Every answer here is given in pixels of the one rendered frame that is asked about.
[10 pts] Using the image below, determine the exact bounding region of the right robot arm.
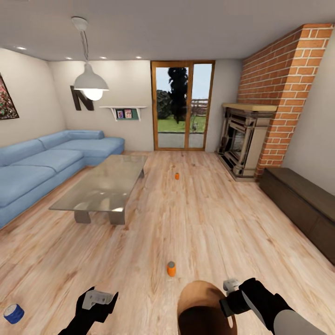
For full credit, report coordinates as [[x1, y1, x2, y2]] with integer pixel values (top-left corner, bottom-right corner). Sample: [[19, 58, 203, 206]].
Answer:
[[219, 277, 327, 335]]

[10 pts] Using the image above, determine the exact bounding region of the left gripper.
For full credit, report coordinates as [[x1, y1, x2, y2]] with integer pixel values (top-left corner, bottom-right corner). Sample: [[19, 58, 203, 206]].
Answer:
[[72, 292, 118, 335]]

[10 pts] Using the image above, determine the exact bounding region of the trash can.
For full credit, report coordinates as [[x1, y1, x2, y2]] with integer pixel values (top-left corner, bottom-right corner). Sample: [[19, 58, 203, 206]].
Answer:
[[177, 280, 237, 335]]

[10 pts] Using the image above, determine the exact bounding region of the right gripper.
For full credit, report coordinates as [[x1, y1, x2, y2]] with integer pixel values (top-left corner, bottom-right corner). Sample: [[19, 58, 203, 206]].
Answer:
[[219, 290, 248, 318]]

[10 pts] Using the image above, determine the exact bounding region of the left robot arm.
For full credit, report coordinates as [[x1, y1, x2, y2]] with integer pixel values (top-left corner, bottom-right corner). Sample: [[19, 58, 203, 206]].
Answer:
[[58, 289, 118, 335]]

